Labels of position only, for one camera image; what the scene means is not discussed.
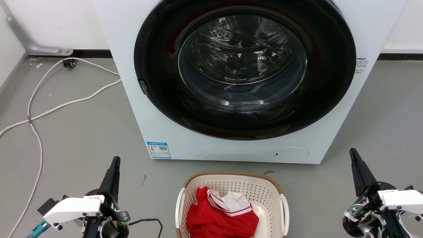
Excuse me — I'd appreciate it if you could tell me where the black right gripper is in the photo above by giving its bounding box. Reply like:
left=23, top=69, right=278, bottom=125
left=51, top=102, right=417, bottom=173
left=342, top=148, right=423, bottom=238

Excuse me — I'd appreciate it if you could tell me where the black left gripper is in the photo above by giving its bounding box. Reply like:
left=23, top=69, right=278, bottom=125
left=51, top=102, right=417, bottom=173
left=81, top=156, right=131, bottom=238

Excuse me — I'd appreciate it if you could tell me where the cream perforated laundry basket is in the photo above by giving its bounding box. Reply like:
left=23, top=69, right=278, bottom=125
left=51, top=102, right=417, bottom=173
left=175, top=171, right=290, bottom=238

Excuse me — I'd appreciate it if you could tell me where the blue energy label sticker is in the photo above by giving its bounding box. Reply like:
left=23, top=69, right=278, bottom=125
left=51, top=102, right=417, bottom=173
left=147, top=142, right=172, bottom=159

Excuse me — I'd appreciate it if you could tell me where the white front-load washing machine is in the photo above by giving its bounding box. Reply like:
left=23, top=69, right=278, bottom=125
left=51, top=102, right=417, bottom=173
left=93, top=0, right=408, bottom=165

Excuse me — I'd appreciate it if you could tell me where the round white filter cover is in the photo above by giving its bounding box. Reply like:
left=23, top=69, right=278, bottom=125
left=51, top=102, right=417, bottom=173
left=274, top=147, right=309, bottom=163

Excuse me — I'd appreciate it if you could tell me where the black round washer door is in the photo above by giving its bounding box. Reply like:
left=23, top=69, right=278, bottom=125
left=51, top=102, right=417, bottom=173
left=134, top=0, right=357, bottom=141

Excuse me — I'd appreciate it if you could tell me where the white garment with red stripes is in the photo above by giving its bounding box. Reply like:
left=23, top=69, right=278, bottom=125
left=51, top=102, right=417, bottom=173
left=207, top=190, right=253, bottom=217

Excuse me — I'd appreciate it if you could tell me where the white power cable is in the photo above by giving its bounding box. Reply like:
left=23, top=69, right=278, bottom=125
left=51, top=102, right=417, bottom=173
left=7, top=57, right=120, bottom=238
left=0, top=79, right=122, bottom=137

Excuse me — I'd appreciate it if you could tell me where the teal cable connector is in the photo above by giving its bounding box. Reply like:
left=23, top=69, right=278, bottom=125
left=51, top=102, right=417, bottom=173
left=26, top=219, right=51, bottom=238

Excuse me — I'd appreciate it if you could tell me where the grey wall pipe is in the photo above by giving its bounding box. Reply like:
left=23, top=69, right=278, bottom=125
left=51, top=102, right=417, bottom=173
left=0, top=0, right=74, bottom=56

